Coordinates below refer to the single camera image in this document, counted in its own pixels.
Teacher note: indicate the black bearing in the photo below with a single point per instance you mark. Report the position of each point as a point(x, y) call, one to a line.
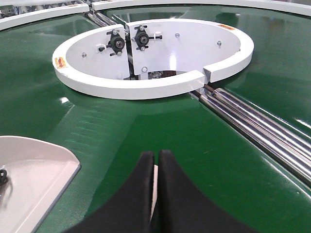
point(142, 38)
point(116, 43)

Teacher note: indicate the black bearing left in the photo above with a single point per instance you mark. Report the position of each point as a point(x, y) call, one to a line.
point(116, 43)

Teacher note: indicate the steel roller bars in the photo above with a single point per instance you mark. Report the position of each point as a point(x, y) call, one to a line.
point(287, 148)
point(99, 19)

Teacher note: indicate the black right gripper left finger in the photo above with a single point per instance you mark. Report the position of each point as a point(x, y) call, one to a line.
point(129, 209)

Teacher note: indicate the steel roller bars right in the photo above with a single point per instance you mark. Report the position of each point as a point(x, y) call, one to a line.
point(287, 148)

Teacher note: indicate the orange warning sticker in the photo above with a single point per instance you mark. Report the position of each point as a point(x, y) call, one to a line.
point(226, 27)

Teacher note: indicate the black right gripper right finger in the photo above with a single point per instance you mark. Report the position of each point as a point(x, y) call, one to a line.
point(181, 207)

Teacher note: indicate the yellow arrow sticker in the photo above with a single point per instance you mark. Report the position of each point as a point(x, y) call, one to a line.
point(60, 62)

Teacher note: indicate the cream plastic dustpan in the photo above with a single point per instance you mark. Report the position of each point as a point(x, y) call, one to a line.
point(38, 172)

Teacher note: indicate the steel roller bars left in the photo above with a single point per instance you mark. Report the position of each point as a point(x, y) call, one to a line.
point(99, 19)

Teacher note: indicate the black bearing right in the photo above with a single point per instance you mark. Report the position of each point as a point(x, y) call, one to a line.
point(142, 38)

